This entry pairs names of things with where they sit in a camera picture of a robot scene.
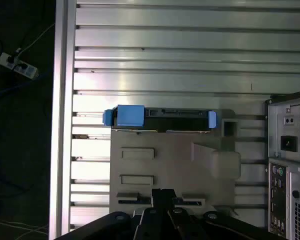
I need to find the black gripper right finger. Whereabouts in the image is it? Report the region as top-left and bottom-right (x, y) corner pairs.
(161, 188), (287, 240)

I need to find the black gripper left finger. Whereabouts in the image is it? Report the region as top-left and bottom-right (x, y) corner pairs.
(54, 188), (181, 240)

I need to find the hard disk in blue carrier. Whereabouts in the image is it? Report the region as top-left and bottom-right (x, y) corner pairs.
(103, 104), (217, 134)

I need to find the beige plastic parts rack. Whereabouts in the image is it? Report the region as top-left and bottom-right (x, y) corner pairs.
(109, 108), (242, 219)

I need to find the grey metal PC case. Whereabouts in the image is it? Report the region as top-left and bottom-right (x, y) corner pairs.
(264, 89), (300, 240)

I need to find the white power strip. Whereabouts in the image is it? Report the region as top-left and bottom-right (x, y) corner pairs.
(0, 47), (40, 80)

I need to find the blue floor cable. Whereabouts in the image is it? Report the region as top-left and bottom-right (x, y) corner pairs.
(0, 77), (41, 104)

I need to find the thin white cable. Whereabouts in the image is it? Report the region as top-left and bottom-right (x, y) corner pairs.
(16, 22), (56, 54)

